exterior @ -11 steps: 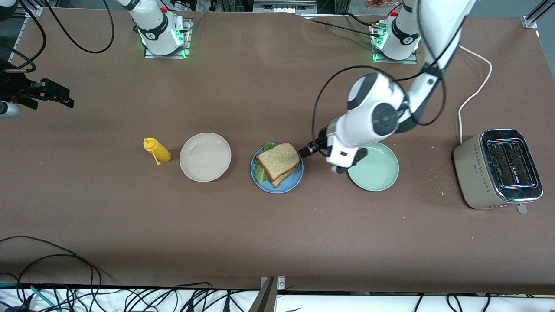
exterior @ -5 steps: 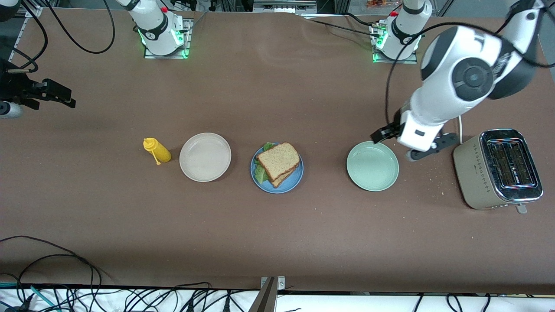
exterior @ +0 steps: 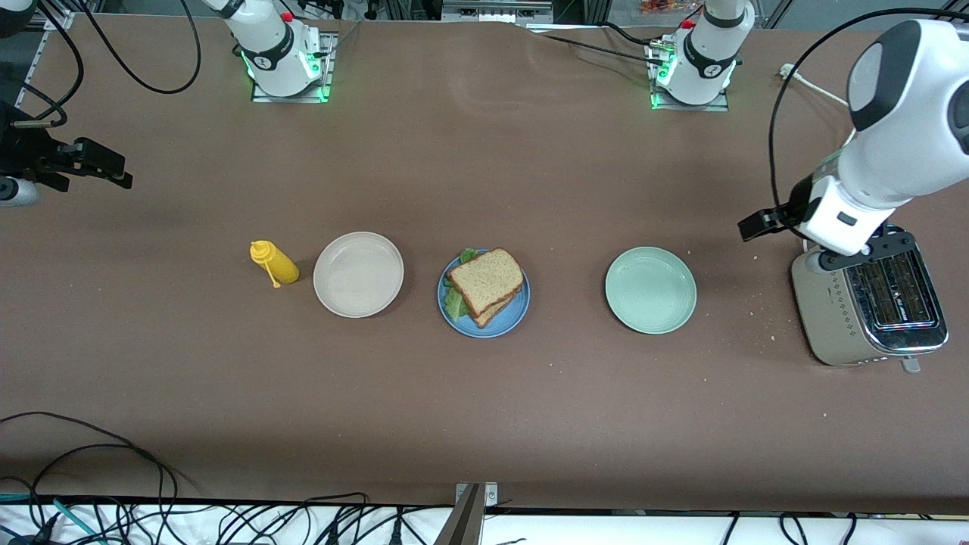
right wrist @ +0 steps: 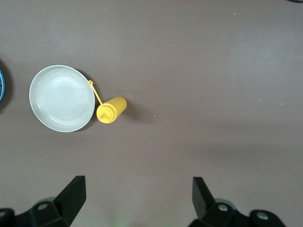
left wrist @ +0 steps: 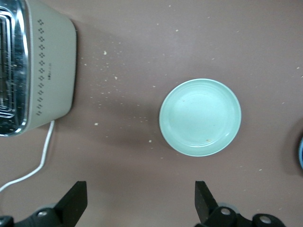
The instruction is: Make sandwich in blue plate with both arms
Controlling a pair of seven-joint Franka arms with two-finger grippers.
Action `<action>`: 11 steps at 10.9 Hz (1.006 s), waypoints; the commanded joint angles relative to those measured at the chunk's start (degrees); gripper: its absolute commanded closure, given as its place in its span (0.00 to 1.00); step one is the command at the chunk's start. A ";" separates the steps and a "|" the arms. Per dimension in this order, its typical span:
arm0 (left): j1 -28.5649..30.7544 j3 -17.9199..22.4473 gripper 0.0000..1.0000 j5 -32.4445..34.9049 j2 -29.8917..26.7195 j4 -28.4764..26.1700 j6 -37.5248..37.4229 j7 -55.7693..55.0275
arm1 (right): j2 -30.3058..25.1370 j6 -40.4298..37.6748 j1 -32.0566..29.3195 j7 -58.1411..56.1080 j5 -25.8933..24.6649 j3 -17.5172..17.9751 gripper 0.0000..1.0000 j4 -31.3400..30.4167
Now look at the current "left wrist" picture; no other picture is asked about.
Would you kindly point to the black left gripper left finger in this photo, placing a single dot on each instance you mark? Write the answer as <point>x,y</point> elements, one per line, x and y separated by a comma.
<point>61,212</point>

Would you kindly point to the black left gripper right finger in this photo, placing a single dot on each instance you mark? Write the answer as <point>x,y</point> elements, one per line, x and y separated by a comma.
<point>217,216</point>

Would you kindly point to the pale green round plate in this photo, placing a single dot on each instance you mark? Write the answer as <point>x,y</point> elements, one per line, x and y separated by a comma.
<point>200,118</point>

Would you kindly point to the blue round plate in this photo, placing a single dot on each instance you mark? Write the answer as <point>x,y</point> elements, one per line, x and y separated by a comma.
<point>301,153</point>

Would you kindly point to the brown table cover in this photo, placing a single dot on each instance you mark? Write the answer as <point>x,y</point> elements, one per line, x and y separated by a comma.
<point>142,177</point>

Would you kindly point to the beige two-slot toaster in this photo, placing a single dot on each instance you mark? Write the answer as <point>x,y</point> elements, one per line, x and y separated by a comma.
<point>52,71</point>

